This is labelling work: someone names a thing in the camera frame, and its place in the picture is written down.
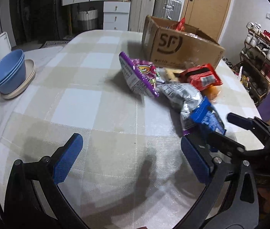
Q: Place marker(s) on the white drawer desk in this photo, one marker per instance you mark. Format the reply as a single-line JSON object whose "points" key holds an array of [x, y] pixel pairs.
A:
{"points": [[112, 14]]}

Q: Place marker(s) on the silver grey snack bag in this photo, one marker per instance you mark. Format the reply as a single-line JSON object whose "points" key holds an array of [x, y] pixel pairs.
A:
{"points": [[185, 98]]}

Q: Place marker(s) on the beige plate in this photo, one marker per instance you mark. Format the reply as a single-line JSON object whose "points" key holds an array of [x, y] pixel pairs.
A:
{"points": [[30, 75]]}

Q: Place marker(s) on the wooden door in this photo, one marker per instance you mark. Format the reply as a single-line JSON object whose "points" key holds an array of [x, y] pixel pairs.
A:
{"points": [[207, 15]]}

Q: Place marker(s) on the beige suitcase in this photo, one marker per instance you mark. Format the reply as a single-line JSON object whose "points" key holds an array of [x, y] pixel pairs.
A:
{"points": [[139, 9]]}

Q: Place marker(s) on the orange snack bag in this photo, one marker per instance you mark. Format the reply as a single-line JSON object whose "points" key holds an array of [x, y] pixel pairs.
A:
{"points": [[212, 92]]}

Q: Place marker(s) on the white side table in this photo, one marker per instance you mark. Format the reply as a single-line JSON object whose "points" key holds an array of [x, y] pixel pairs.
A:
{"points": [[35, 61]]}

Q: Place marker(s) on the brown SF cardboard box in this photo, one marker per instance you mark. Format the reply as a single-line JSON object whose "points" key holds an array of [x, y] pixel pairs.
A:
{"points": [[166, 47]]}

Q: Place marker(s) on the silver suitcase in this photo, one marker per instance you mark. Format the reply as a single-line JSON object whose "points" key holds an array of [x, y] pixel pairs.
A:
{"points": [[167, 9]]}

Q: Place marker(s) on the black refrigerator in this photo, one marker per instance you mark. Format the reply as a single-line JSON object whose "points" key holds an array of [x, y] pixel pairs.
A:
{"points": [[40, 20]]}

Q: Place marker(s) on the purple snack bag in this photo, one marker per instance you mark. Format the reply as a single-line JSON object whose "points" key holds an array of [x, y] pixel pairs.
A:
{"points": [[140, 75]]}

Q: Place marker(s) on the yellow cracker pack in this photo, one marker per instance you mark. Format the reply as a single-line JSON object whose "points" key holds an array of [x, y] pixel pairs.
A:
{"points": [[171, 75]]}

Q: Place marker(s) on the checked tablecloth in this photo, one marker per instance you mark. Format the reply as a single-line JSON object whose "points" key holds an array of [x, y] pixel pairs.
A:
{"points": [[131, 171]]}

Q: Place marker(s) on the red snack bag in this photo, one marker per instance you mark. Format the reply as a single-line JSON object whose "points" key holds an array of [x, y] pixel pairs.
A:
{"points": [[201, 77]]}

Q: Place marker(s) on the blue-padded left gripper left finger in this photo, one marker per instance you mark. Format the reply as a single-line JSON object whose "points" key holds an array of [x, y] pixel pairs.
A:
{"points": [[33, 198]]}

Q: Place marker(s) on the woven laundry basket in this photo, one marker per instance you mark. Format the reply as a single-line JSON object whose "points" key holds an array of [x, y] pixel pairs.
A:
{"points": [[88, 20]]}

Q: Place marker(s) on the wooden shoe rack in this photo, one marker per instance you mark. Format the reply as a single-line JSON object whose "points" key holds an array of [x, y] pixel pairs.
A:
{"points": [[255, 62]]}

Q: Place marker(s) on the blue snack bag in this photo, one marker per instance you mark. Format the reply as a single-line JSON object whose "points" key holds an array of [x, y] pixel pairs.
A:
{"points": [[207, 118]]}

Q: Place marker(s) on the blue bowl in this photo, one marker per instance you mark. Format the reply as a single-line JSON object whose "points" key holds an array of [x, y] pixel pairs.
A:
{"points": [[12, 71]]}

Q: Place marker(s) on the red snack bags in box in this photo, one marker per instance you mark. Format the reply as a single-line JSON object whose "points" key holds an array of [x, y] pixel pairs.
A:
{"points": [[179, 26]]}

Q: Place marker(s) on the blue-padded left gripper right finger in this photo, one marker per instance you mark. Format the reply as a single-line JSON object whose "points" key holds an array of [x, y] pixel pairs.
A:
{"points": [[229, 199]]}

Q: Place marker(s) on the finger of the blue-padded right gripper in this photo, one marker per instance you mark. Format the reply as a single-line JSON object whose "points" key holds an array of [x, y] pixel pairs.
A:
{"points": [[216, 142], [258, 127]]}

